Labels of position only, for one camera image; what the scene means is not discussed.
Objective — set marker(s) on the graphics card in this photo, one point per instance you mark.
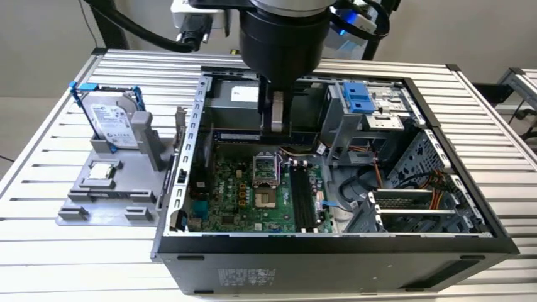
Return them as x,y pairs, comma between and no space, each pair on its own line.
180,119

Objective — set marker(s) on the green motherboard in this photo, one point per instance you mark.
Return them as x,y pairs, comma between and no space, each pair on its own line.
227,201

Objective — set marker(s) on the metal slat side table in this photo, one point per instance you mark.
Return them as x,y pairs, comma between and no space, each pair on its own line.
520,78

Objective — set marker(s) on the black upright post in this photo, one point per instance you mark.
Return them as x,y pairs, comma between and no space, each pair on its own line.
371,50
118,42

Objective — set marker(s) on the black RAM slot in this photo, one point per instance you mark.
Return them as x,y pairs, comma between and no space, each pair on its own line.
296,195

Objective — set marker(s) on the black chipset chip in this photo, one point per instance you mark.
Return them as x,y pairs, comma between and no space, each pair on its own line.
228,219

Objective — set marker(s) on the silver hard disk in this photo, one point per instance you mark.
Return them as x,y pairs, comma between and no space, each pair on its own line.
111,119

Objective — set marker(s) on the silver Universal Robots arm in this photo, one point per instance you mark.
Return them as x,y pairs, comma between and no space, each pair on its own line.
290,4

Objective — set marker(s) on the metal disk bay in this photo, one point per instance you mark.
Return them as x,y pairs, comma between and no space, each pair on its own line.
415,211

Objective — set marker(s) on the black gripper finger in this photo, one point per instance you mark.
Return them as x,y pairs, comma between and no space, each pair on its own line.
266,107

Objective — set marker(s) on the grey power supply unit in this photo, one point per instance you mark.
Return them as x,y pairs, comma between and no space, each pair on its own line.
235,119

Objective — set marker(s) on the white camera with blue light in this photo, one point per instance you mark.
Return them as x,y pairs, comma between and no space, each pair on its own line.
360,22

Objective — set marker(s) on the black PC case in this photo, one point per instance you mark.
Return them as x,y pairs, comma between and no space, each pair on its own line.
294,267

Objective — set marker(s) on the blue disk carrier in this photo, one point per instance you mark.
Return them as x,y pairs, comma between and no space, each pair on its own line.
86,87

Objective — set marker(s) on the CPU socket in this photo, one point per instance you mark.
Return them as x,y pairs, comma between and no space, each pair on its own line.
267,197

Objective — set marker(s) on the silver CPU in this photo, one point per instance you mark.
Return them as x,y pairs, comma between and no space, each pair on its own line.
101,171

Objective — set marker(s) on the silver drive cage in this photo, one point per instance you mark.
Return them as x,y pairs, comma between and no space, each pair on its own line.
336,126

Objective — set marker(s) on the blue drive latch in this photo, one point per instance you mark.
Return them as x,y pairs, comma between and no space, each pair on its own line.
356,94

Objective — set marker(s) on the RAM stick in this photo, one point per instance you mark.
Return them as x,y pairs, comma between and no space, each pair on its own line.
235,136
110,196

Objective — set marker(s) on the grey parts rack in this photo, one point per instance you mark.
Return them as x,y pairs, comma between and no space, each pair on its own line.
134,179

